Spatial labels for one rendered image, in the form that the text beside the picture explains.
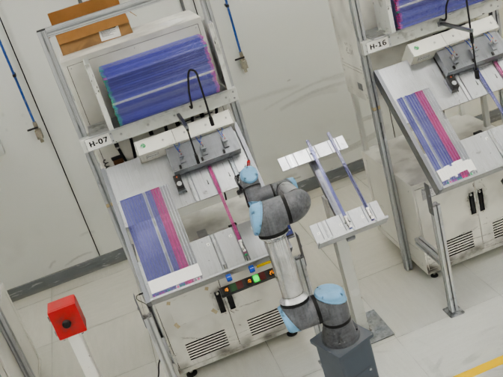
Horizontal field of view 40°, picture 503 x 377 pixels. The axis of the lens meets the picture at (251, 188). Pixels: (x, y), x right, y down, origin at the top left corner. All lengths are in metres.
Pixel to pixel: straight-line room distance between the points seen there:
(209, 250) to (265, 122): 2.03
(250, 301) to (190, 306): 0.31
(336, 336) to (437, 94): 1.44
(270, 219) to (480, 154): 1.35
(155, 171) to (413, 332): 1.53
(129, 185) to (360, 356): 1.35
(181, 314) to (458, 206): 1.57
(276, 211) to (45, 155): 2.64
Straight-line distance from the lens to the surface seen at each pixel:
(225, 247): 3.20
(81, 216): 5.06
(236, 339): 3.72
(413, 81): 3.65
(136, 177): 3.38
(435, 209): 3.44
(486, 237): 4.06
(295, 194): 2.58
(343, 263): 3.48
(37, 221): 5.07
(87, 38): 3.57
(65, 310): 3.27
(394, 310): 3.86
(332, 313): 2.72
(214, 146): 3.34
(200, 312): 3.59
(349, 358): 2.82
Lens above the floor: 2.29
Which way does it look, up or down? 24 degrees down
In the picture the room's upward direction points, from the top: 17 degrees counter-clockwise
